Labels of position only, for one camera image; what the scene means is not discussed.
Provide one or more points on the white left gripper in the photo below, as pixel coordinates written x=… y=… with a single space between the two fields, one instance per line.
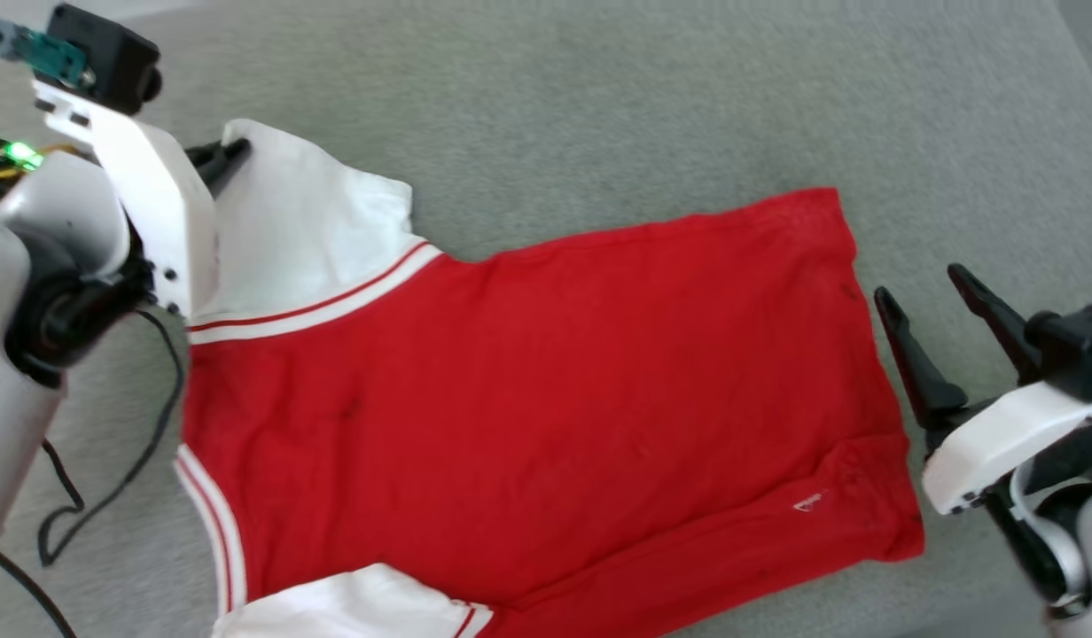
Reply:
x=160 y=195

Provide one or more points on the red and white shirt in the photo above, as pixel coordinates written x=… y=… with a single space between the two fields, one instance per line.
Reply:
x=555 y=399

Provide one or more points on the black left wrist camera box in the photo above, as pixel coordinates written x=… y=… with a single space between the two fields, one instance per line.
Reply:
x=107 y=58

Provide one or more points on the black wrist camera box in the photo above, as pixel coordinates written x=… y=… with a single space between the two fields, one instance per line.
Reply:
x=107 y=58
x=1073 y=350

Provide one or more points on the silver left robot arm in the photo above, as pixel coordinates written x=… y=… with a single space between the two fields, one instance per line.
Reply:
x=32 y=354

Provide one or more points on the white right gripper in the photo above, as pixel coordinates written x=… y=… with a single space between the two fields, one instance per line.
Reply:
x=998 y=443

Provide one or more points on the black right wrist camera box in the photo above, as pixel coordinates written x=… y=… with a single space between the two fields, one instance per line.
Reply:
x=1073 y=350

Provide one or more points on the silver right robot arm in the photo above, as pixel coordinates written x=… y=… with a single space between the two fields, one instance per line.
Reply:
x=1073 y=532

